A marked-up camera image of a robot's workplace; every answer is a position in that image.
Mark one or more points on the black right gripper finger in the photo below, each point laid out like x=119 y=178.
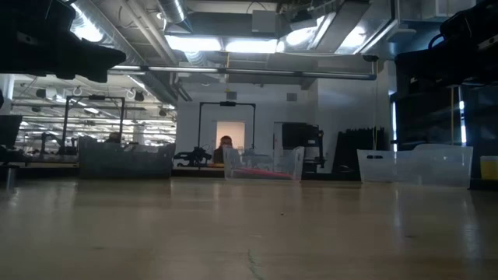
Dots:
x=414 y=61
x=418 y=76

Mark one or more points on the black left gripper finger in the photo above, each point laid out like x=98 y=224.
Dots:
x=95 y=72
x=97 y=52

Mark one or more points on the red pencil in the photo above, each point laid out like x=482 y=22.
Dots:
x=272 y=175

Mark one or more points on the pink pencil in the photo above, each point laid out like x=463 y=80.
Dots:
x=249 y=170

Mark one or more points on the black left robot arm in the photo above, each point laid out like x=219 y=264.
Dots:
x=8 y=39

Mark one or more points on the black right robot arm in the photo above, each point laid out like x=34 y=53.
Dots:
x=491 y=39

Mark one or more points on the neighbouring black robot arm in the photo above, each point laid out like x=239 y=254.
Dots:
x=192 y=157
x=43 y=142

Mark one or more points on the frosted white plastic bin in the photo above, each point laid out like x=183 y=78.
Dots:
x=416 y=171

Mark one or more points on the smoky dark grey plastic bin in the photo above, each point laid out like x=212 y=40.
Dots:
x=124 y=163

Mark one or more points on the black stacked panels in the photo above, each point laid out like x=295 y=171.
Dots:
x=358 y=151

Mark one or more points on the bright light panel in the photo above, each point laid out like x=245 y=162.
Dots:
x=194 y=43

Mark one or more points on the black monitor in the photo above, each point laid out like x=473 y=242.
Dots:
x=9 y=130

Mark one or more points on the neighbouring wooden table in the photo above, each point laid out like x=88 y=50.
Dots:
x=39 y=165

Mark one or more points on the yellow box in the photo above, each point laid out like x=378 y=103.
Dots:
x=489 y=169

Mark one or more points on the black cabinet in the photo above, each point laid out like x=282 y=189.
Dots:
x=299 y=136

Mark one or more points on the grey square box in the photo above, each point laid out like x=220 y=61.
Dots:
x=264 y=21

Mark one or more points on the silver metal crossbar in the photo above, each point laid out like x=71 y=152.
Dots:
x=253 y=71

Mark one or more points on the clear plastic bin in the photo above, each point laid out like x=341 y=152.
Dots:
x=233 y=155

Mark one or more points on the silver spiral ventilation duct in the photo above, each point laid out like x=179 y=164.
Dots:
x=116 y=39

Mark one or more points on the black gantry frame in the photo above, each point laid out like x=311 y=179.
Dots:
x=95 y=98
x=227 y=103

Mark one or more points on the dark dome camera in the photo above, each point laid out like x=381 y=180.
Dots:
x=370 y=58

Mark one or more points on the silver rectangular duct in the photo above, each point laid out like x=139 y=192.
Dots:
x=350 y=31

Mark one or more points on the silver round duct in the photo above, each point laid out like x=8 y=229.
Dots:
x=173 y=9

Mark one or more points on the black aluminium table frame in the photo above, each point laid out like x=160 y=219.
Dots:
x=198 y=175

